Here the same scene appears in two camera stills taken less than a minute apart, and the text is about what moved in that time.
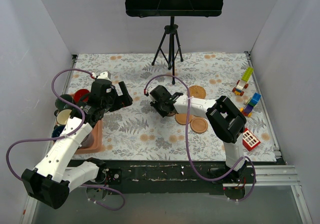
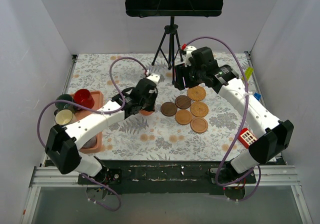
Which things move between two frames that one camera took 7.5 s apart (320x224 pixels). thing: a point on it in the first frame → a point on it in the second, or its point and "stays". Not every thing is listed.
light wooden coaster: [199, 125] stays
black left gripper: [119, 97] → [150, 100]
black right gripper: [163, 108] → [180, 75]
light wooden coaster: [181, 118] stays
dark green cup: [61, 105] stays
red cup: [80, 93] stays
